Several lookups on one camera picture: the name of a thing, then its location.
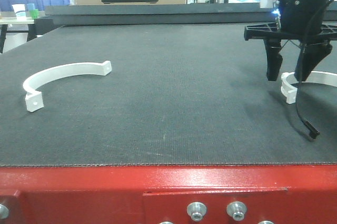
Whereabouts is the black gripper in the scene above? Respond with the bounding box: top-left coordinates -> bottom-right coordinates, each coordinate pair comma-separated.
244,0 -> 336,81

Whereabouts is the white curved PVC clamp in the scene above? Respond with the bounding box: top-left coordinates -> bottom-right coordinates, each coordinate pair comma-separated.
23,61 -> 112,112

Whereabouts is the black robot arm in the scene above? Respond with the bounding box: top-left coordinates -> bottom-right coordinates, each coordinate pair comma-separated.
244,0 -> 336,81

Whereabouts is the silver bolt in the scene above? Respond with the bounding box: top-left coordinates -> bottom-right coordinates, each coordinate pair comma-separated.
186,202 -> 207,222
0,204 -> 9,220
226,201 -> 247,221

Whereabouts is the green small cup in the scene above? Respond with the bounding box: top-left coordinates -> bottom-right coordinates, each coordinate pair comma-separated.
29,9 -> 39,19

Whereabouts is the blue small cup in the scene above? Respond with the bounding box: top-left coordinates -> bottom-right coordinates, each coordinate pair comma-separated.
26,3 -> 36,11

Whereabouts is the white paper cup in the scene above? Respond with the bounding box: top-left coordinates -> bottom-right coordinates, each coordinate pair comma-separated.
12,4 -> 26,19

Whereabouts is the white folding table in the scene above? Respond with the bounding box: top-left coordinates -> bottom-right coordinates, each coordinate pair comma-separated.
1,14 -> 43,54

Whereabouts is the black dangling cable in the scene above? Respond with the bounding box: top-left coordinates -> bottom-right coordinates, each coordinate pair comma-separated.
295,0 -> 337,139

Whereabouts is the red metal frame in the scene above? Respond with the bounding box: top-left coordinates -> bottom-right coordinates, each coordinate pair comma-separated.
1,165 -> 336,223

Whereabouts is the black conveyor end frame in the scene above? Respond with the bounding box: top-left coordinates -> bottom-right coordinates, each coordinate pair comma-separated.
33,3 -> 337,41

